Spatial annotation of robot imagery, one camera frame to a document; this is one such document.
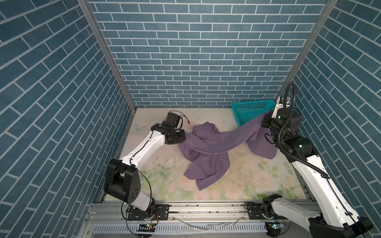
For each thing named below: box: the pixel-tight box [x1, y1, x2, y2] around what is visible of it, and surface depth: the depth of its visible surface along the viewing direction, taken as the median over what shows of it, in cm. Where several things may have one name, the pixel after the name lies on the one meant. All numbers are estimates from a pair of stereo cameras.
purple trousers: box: [178, 115, 279, 191], surface depth 89 cm
